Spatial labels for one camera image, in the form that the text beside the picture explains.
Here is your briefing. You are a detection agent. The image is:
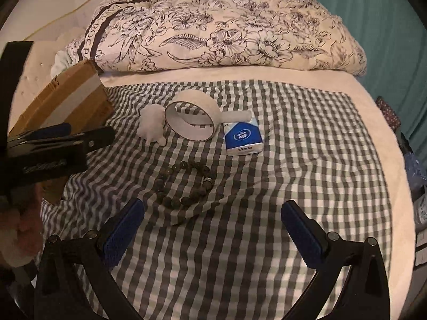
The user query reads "light green towel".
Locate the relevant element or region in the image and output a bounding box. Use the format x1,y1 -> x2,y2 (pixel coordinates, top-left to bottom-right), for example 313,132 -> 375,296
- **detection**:
50,51 -> 74,79

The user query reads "teal curtain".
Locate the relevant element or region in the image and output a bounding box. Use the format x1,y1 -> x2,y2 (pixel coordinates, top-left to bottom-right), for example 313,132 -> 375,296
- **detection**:
317,0 -> 426,163

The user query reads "white tape roll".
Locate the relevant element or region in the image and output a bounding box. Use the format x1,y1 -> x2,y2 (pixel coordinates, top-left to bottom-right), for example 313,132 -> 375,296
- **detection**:
164,89 -> 222,142

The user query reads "blue white tissue pack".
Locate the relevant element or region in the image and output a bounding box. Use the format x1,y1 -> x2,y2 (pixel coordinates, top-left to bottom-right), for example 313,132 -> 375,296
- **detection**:
223,118 -> 263,156

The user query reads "dark bead bracelet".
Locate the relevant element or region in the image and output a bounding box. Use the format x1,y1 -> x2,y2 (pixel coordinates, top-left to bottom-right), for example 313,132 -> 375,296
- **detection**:
153,159 -> 214,209

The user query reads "cream bed mattress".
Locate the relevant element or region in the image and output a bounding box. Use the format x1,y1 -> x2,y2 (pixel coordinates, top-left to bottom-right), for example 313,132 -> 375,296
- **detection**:
9,36 -> 418,320

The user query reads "person left hand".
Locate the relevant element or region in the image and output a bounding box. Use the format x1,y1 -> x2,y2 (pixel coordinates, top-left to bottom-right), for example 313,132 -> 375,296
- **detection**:
1,183 -> 43,269

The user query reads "brown cardboard box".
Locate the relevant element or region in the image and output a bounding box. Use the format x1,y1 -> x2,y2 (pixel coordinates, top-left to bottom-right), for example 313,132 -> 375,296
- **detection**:
1,61 -> 114,207

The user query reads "green white checkered cloth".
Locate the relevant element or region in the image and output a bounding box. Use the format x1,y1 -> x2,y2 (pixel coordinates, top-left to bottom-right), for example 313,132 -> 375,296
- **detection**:
38,79 -> 393,320

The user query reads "floral patterned duvet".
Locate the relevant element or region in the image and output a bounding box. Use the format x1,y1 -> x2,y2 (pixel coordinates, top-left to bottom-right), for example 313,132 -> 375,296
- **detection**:
65,0 -> 367,76

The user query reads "blue plastic bag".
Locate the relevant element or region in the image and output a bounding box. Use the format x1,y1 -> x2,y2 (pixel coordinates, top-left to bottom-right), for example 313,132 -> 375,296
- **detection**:
404,153 -> 426,191

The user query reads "white toy figure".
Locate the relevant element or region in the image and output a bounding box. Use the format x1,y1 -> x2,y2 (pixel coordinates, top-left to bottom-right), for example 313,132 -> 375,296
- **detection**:
137,104 -> 167,147

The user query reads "patterned dark bag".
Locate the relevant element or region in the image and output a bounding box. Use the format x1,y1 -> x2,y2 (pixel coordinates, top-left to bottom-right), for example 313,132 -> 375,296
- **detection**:
375,96 -> 402,131

